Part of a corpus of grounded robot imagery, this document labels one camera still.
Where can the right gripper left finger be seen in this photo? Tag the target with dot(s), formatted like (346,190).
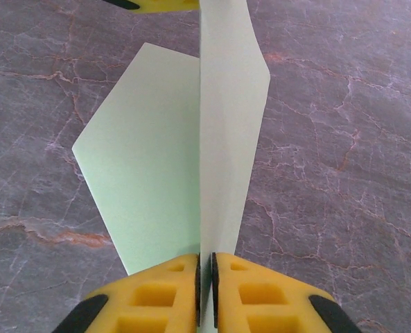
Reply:
(184,305)

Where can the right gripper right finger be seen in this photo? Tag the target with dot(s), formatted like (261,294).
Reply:
(229,305)

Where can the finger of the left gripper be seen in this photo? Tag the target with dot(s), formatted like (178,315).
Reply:
(163,5)

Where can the light green paper sheet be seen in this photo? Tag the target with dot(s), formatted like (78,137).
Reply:
(149,156)

